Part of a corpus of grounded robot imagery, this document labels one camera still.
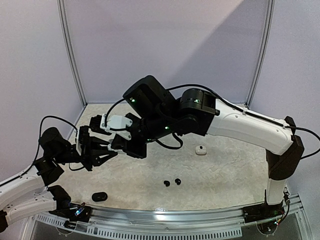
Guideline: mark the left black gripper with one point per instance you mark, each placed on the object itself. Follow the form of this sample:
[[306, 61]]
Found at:
[[89, 156]]

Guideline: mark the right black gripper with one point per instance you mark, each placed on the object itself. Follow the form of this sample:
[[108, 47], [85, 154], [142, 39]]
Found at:
[[122, 144]]

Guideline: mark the black oval charging case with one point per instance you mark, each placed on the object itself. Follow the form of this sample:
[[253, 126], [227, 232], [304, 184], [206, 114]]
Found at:
[[99, 196]]

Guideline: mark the white square charging case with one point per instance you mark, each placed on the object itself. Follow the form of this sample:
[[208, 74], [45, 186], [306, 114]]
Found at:
[[200, 150]]

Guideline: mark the white oval charging case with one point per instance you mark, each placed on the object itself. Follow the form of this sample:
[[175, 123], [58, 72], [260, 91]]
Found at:
[[109, 147]]

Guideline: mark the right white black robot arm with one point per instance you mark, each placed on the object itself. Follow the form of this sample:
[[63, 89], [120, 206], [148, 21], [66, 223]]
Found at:
[[202, 112]]

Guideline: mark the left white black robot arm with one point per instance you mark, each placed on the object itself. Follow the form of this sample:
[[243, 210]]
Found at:
[[32, 191]]

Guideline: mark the black earbud left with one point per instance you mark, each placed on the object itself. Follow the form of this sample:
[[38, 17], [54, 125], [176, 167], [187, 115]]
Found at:
[[166, 183]]

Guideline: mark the black earbud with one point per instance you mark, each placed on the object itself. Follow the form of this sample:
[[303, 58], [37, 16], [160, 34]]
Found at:
[[177, 181], [166, 183]]

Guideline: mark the black earbud right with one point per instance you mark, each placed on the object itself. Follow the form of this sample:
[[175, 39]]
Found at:
[[177, 181]]

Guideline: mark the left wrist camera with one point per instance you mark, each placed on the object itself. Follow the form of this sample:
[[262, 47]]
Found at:
[[81, 138]]

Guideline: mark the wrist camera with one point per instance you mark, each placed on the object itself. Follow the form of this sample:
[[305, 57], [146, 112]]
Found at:
[[116, 124], [81, 138]]

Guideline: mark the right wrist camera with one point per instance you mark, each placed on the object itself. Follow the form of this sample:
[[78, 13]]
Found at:
[[116, 124]]

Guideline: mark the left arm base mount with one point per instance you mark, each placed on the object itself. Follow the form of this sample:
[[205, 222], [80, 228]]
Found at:
[[72, 211]]

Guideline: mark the aluminium front rail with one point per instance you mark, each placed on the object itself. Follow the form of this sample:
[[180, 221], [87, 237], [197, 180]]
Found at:
[[124, 224]]

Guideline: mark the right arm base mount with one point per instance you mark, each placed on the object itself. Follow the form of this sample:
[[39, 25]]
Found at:
[[262, 211]]

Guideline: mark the left aluminium frame post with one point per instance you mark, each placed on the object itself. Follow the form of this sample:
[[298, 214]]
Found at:
[[61, 6]]

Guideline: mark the aluminium frame post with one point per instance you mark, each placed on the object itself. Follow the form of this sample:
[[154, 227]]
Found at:
[[61, 6], [262, 52]]

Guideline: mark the right aluminium frame post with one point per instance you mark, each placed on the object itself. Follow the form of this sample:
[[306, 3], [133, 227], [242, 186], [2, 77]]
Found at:
[[262, 52]]

